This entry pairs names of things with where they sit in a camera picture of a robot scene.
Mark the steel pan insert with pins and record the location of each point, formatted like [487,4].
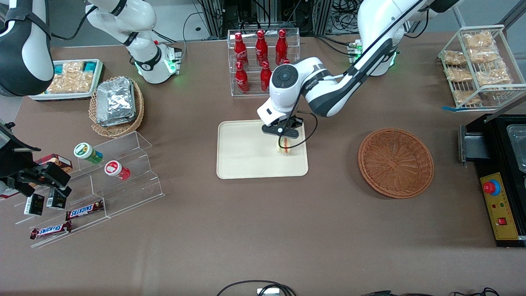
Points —
[517,144]

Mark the small silver device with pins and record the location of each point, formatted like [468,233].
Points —
[268,292]

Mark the aluminium frame rack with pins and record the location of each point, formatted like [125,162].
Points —
[213,16]

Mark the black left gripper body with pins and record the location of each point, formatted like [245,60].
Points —
[295,122]

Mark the clear cracker pack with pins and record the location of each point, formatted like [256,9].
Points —
[73,68]
[82,81]
[59,84]

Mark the Snickers chocolate bar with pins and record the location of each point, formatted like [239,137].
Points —
[84,210]
[50,230]

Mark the grey metal bar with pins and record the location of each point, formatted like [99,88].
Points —
[505,108]

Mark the small black box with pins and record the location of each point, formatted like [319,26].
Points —
[34,204]
[56,200]

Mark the clear acrylic step stand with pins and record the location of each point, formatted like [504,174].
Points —
[131,193]

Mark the green snack can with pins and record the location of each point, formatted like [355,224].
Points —
[88,153]

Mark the red emergency stop button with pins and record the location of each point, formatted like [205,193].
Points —
[491,187]

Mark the clear acrylic bottle rack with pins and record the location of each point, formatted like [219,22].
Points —
[230,61]

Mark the triangle sandwich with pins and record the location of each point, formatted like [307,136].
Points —
[285,150]

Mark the black appliance housing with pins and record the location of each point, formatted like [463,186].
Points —
[499,139]

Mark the red snack can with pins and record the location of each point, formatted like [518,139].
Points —
[116,169]

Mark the silver foil pack stack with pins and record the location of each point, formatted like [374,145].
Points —
[116,100]

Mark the yellow control panel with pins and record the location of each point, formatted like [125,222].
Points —
[501,205]

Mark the brown chocolate box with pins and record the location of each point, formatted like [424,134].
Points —
[57,159]

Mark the oval wicker basket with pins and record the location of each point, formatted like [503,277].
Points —
[119,130]

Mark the empty-looking brown wicker basket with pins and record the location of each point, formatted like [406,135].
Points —
[394,164]

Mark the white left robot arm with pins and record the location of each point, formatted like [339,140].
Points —
[370,33]

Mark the beige plastic tray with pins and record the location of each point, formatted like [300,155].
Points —
[246,152]

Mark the clear snack bag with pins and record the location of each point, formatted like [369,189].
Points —
[477,39]
[458,74]
[493,76]
[485,56]
[454,58]
[466,97]

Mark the grey metal box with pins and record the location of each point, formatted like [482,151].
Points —
[474,146]

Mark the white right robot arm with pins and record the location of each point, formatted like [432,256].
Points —
[123,16]

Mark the white rectangular snack tray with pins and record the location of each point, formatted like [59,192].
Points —
[61,97]

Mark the blue tape strip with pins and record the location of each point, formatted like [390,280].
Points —
[448,108]

